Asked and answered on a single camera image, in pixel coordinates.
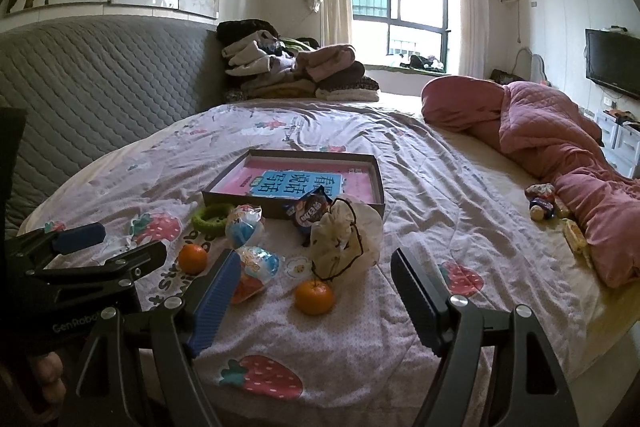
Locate pink quilt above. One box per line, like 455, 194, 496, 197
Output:
421, 76, 640, 290

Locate blue cookie packet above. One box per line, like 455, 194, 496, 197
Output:
284, 186, 333, 248

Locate pile of folded clothes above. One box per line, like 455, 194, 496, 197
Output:
216, 19, 381, 104

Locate black television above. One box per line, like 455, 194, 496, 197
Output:
585, 28, 640, 100

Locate person's left hand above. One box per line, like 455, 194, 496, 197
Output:
27, 349, 68, 408

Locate strawberry printed bed sheet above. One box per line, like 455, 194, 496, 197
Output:
17, 99, 616, 427

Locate shallow cardboard box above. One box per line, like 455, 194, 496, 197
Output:
201, 149, 387, 220

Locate dark clothes on sill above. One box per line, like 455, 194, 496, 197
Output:
400, 54, 446, 70

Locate white pouch black drawstring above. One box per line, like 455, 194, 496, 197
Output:
310, 198, 383, 280

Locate grey quilted headboard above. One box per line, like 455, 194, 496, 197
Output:
0, 14, 231, 238

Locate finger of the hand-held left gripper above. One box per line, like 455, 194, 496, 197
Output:
5, 222, 107, 279
25, 241, 168, 298

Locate beige bed sheet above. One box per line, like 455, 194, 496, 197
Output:
380, 92, 640, 408

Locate green fuzzy ring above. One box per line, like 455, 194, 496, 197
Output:
192, 202, 236, 237

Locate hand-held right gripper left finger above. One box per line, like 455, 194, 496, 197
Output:
60, 249, 243, 427

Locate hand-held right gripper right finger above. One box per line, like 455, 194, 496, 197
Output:
390, 247, 581, 427

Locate white storage drawers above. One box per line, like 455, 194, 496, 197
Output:
595, 109, 640, 180

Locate blue white toy egg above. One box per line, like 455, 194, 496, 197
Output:
225, 203, 265, 248

